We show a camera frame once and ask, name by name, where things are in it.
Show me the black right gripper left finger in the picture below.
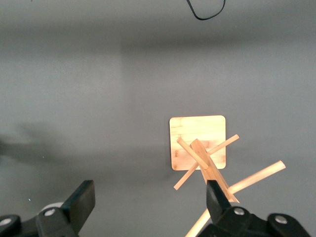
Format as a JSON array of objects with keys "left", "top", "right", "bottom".
[{"left": 0, "top": 180, "right": 96, "bottom": 237}]

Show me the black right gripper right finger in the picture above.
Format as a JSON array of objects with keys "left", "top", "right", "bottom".
[{"left": 202, "top": 179, "right": 311, "bottom": 237}]

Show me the wooden cup rack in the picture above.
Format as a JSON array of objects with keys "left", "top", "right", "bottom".
[{"left": 169, "top": 115, "right": 286, "bottom": 237}]

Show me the dark grey table cover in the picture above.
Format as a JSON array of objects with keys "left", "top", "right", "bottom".
[{"left": 0, "top": 0, "right": 316, "bottom": 237}]

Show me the black looped cable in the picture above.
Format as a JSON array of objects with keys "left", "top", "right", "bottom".
[{"left": 186, "top": 0, "right": 227, "bottom": 21}]

